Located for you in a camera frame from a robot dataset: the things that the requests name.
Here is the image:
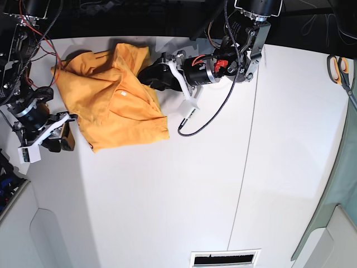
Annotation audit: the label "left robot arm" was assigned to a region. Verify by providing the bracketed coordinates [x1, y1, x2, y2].
[138, 1, 283, 92]

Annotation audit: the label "white slotted vent panel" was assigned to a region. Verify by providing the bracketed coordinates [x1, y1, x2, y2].
[190, 249, 261, 268]

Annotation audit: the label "orange grey scissors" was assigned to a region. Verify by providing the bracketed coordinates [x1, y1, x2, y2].
[326, 55, 356, 110]

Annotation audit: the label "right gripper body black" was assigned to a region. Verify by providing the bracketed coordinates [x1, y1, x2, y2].
[41, 122, 75, 152]

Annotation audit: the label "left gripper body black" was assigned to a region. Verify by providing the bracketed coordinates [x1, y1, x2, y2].
[137, 52, 186, 92]

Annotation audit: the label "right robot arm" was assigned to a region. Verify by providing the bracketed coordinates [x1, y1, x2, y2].
[1, 1, 76, 152]

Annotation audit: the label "orange yellow t-shirt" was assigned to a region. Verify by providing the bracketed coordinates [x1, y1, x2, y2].
[56, 43, 170, 152]

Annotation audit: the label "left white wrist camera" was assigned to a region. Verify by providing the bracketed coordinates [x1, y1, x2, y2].
[163, 50, 202, 119]

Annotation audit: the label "box of dark items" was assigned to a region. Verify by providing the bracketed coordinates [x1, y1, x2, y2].
[1, 149, 28, 217]

